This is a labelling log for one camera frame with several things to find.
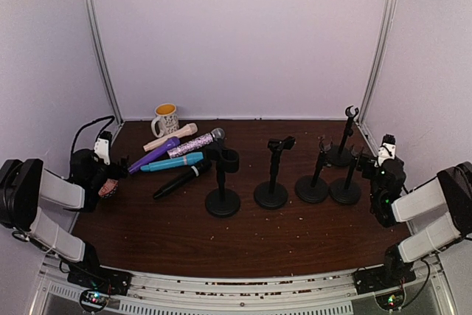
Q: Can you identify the aluminium corner frame post right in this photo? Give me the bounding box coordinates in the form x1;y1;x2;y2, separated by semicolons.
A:
358;0;398;126

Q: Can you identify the pale pink microphone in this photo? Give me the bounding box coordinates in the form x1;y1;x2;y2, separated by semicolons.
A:
142;123;199;153

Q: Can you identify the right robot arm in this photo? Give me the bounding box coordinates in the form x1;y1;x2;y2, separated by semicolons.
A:
353;134;471;293

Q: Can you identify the silver glitter microphone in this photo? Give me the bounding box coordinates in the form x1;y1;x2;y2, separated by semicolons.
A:
167;128;226;159

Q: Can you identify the red patterned small bowl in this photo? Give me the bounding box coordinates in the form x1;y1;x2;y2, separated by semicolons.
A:
98;179;118;199

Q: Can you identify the black microphone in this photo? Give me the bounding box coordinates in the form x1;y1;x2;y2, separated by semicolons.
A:
153;159;212;200

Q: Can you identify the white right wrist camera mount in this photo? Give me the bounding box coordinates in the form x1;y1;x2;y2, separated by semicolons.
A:
375;142;396;167

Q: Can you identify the black stand with glitter microphone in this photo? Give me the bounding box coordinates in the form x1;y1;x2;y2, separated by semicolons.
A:
253;136;296;210

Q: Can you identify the purple microphone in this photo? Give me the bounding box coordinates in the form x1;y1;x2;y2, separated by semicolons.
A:
128;136;180;175

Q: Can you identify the white floral ceramic mug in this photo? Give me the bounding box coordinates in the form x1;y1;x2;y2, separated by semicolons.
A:
150;103;179;138

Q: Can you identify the aluminium corner frame post left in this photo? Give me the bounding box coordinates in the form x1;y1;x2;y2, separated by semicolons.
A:
84;0;124;126

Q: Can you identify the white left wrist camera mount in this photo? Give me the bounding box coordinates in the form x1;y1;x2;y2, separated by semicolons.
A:
94;131;112;165

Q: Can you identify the black stand for pink microphone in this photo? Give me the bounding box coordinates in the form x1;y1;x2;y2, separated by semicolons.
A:
327;105;359;167

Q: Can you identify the aluminium corner frame post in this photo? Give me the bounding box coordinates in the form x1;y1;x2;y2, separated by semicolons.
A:
358;0;398;126
84;0;124;126

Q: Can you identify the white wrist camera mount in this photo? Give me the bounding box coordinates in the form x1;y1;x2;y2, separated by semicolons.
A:
375;142;396;167
94;131;112;165

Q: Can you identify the black stand for purple microphone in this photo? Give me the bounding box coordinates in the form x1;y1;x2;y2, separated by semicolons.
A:
294;136;333;204

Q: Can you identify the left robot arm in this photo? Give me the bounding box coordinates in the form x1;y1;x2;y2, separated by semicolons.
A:
1;115;128;288

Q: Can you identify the black stand with blue microphone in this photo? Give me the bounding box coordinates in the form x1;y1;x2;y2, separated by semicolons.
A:
328;145;363;205

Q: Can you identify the blue microphone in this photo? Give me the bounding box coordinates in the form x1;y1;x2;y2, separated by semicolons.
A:
140;152;204;173

